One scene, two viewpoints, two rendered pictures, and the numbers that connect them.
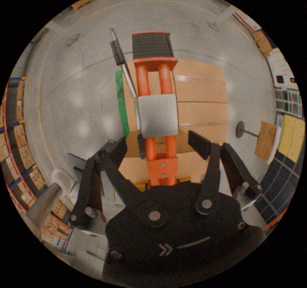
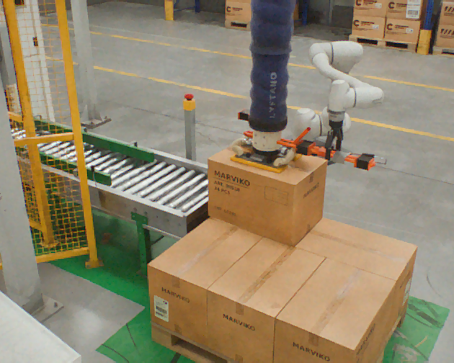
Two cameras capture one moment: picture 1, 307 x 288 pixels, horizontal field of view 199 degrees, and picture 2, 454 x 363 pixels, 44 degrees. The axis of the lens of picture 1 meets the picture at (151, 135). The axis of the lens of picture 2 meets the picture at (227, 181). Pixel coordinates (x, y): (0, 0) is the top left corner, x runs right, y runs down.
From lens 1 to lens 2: 3.06 m
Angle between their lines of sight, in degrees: 54
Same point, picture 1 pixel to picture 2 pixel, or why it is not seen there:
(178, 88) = (343, 266)
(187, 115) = (300, 258)
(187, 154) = (302, 177)
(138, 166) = (313, 163)
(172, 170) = (321, 150)
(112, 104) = not seen: hidden behind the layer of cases
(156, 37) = (367, 159)
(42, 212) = not seen: hidden behind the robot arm
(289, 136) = not seen: outside the picture
